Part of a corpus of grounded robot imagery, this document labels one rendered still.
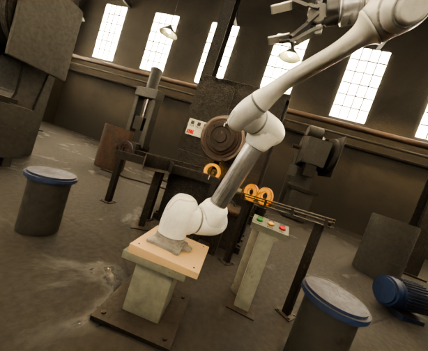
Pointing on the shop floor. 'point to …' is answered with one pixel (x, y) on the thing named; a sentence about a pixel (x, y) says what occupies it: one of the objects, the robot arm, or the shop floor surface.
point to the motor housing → (222, 232)
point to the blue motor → (403, 297)
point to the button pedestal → (256, 266)
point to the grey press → (26, 51)
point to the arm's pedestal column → (145, 308)
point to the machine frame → (222, 95)
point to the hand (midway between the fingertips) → (272, 24)
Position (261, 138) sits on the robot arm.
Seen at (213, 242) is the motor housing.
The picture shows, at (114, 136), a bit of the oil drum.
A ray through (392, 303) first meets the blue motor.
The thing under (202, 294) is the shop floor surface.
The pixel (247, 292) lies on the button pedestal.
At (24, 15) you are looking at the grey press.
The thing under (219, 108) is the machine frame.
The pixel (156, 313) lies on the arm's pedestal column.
